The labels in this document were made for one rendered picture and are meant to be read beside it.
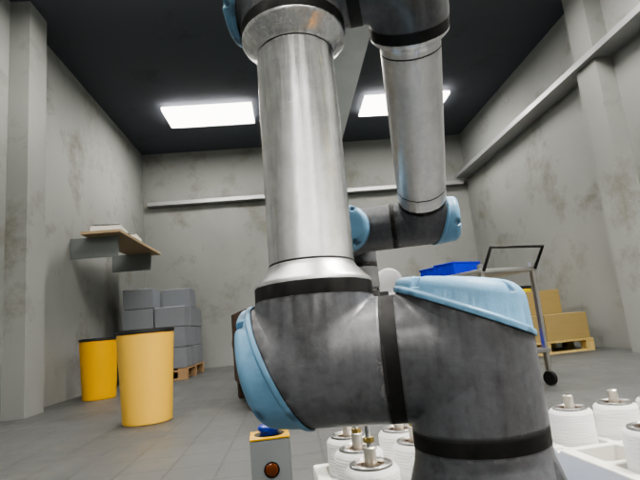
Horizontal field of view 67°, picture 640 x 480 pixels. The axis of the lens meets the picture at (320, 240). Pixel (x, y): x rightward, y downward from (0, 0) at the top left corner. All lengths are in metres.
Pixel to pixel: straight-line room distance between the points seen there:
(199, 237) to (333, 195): 7.71
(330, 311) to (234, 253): 7.61
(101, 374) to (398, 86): 4.70
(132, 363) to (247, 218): 5.20
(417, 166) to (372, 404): 0.38
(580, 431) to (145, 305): 5.63
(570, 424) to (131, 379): 2.55
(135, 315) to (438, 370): 6.10
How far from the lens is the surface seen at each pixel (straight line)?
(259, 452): 0.91
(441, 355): 0.41
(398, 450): 1.04
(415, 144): 0.67
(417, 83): 0.63
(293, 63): 0.52
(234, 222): 8.12
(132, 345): 3.23
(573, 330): 5.58
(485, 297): 0.41
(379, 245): 0.79
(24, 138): 4.87
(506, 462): 0.43
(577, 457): 1.22
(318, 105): 0.50
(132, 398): 3.26
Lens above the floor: 0.50
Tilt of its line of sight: 10 degrees up
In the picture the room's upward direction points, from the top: 5 degrees counter-clockwise
